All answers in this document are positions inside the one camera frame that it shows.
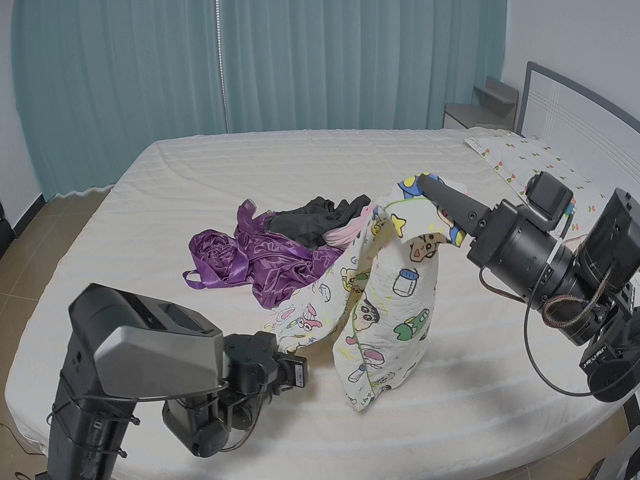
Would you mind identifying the white printed pyjama top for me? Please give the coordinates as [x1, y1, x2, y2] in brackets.
[260, 171, 469, 414]

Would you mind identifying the white printed pillow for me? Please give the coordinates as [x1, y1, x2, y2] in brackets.
[463, 128, 609, 250]

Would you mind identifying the black cable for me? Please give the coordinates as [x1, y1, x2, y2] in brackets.
[522, 290, 596, 398]

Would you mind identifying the grey bedside table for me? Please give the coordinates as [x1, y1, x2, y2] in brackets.
[443, 75, 520, 132]

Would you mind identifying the black garment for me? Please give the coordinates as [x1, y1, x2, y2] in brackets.
[262, 194, 372, 250]

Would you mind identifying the purple satin garment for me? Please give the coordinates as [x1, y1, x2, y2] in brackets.
[182, 198, 347, 312]

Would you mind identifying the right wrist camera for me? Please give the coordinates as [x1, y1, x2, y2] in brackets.
[524, 171, 575, 236]

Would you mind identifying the bed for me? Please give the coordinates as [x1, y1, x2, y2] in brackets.
[4, 60, 640, 480]

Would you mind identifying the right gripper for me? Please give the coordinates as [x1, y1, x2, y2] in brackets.
[418, 174, 577, 313]

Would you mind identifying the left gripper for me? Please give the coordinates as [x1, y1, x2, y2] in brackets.
[271, 351, 309, 392]

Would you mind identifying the pink garment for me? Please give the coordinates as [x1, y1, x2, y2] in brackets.
[322, 203, 377, 247]

